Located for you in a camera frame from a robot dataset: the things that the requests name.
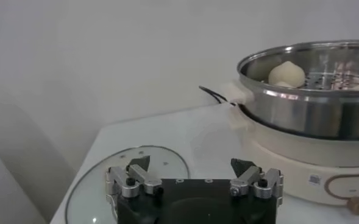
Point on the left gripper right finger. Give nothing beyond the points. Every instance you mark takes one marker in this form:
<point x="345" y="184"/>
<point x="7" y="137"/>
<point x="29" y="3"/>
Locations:
<point x="272" y="184"/>

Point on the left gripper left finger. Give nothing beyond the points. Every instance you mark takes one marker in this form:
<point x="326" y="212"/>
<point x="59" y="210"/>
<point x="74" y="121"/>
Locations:
<point x="115" y="182"/>

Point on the white steamed baozi bun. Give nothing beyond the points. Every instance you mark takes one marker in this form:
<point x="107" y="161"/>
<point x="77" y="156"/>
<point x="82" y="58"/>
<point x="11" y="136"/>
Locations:
<point x="287" y="71"/>
<point x="284" y="85"/>

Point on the perforated steel steamer basket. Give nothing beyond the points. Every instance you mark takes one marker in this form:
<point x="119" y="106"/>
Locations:
<point x="304" y="115"/>

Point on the cream electric cooker base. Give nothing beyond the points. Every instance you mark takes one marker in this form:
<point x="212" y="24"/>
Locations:
<point x="289" y="164"/>

